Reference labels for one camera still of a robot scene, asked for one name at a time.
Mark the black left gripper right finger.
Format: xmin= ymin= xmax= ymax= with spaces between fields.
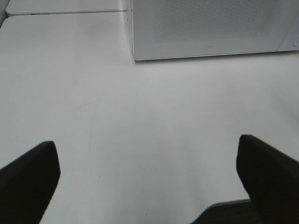
xmin=236 ymin=134 xmax=299 ymax=224

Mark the white microwave oven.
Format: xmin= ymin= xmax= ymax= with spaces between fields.
xmin=127 ymin=0 xmax=299 ymax=62

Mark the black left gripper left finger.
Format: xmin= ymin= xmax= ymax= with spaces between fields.
xmin=0 ymin=141 xmax=61 ymax=224

